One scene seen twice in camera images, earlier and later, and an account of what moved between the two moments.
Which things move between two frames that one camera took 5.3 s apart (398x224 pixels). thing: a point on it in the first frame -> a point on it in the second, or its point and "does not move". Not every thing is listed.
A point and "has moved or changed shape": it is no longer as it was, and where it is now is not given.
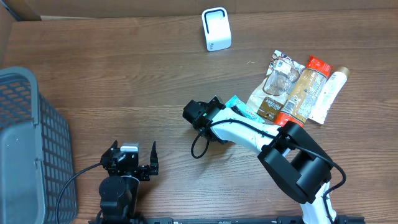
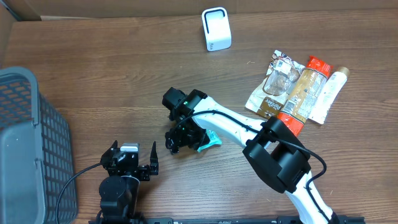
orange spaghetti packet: [305, 93] does not move
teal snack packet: [247, 111] has moved or changed shape
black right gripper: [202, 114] -> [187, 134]
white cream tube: [333, 83] does not move
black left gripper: [146, 172] does not move
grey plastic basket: [38, 180] does not move
